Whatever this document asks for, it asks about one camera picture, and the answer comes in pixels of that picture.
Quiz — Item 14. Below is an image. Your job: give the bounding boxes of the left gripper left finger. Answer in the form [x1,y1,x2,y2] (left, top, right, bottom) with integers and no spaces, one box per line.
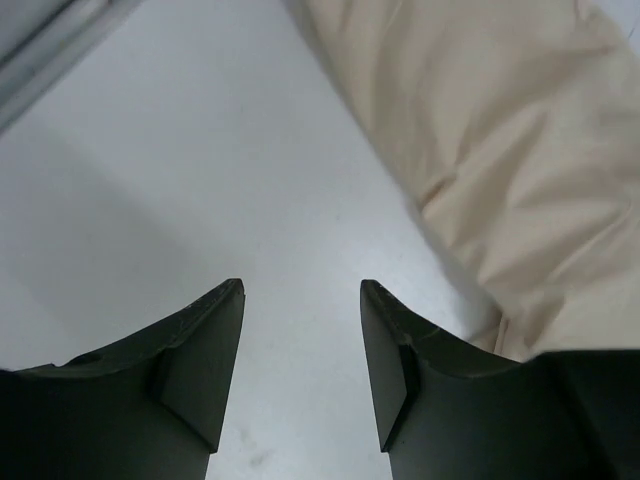
[1,279,245,479]

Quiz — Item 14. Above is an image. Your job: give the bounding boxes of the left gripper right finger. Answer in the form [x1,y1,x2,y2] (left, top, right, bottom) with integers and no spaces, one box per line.
[360,280,639,479]

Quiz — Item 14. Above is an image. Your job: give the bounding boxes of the beige trousers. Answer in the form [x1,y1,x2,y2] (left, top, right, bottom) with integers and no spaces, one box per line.
[290,1,639,360]

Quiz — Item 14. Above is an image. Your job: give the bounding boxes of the left metal side rail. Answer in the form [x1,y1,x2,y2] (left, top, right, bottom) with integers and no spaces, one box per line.
[1,0,140,130]

